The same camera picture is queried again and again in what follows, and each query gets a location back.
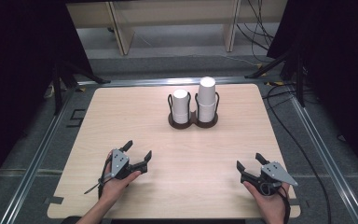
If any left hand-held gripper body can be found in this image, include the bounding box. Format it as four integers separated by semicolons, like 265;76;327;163
110;148;148;181

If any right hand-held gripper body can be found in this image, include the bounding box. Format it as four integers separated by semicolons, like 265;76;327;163
241;161;299;197

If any dark brown double cup holder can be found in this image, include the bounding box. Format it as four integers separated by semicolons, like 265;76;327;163
167;91;220;130

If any person's left hand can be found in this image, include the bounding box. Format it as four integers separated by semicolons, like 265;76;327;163
100;149;143;203

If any person's right hand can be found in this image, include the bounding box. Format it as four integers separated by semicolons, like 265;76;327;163
242;182;290;224

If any white paper cup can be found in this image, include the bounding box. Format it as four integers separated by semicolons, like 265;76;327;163
197;77;217;106
172;114;189;125
172;89;190;117
198;102;216;123

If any black stand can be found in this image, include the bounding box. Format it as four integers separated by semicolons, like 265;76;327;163
244;46;306;108
50;59;112;116

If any dark curtain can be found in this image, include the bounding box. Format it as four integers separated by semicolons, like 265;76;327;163
0;0;93;195
266;0;358;188

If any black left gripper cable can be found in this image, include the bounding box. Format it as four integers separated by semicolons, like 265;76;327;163
83;155;114;200

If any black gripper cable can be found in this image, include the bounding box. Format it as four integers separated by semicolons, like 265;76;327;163
83;155;114;200
276;186;292;224

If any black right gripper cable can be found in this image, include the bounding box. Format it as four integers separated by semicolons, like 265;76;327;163
276;186;292;224

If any long black floor cable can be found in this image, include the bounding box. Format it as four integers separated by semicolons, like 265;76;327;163
262;83;333;224

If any metal floor rail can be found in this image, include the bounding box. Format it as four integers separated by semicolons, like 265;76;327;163
288;96;358;224
0;88;77;224

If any thin white cable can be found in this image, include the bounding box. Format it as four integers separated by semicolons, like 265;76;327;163
220;54;262;68

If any light wooden desk frame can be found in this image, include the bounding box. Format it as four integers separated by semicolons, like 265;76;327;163
65;0;288;57

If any bundle of black cables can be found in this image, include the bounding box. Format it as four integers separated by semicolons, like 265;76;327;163
236;0;277;63

